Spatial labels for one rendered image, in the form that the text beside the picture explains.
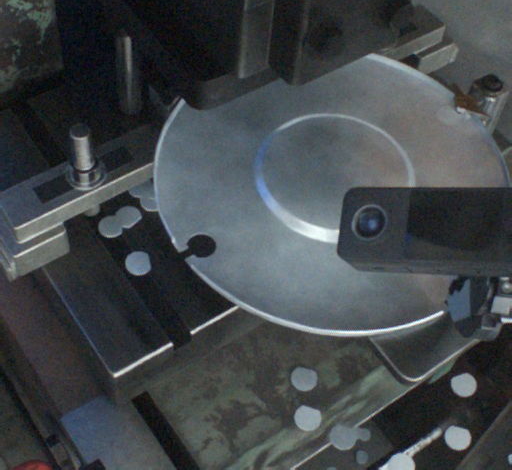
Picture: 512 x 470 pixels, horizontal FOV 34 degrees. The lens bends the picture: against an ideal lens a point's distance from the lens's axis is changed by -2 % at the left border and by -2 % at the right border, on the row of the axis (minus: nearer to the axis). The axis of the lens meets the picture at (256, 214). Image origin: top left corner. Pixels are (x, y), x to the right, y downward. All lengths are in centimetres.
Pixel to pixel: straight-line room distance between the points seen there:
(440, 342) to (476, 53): 146
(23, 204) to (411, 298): 31
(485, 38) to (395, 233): 163
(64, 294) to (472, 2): 163
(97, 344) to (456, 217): 33
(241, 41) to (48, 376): 36
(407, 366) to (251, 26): 26
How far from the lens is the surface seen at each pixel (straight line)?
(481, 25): 212
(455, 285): 62
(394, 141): 72
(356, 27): 59
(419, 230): 47
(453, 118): 75
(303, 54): 56
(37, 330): 79
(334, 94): 74
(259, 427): 72
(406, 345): 61
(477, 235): 47
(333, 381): 74
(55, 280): 72
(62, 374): 77
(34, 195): 71
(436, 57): 89
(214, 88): 60
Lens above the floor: 131
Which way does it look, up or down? 54 degrees down
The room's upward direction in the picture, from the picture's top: 7 degrees clockwise
